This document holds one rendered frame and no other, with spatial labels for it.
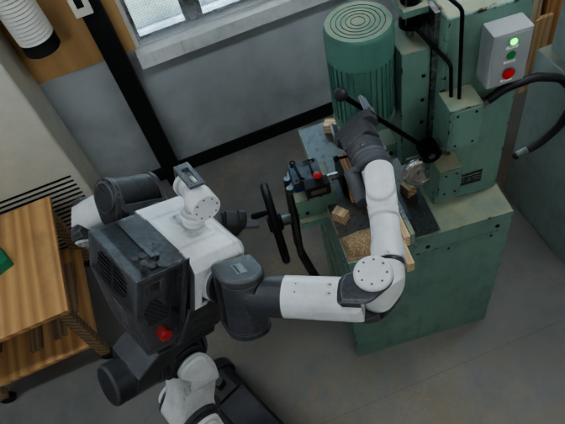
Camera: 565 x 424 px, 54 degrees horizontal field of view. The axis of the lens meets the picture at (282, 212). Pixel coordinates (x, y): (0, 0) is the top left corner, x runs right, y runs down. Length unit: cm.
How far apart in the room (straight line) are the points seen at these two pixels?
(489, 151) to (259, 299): 96
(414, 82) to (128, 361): 103
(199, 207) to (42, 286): 138
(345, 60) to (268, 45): 155
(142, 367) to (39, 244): 128
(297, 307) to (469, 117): 71
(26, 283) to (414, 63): 178
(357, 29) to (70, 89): 175
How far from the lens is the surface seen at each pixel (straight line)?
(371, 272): 110
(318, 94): 325
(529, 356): 258
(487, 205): 193
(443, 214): 190
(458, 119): 152
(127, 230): 128
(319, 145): 198
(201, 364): 156
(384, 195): 120
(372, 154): 129
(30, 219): 274
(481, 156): 182
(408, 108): 159
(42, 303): 244
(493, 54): 145
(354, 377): 248
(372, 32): 141
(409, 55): 147
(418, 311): 230
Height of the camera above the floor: 234
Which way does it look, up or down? 52 degrees down
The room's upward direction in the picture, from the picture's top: 16 degrees counter-clockwise
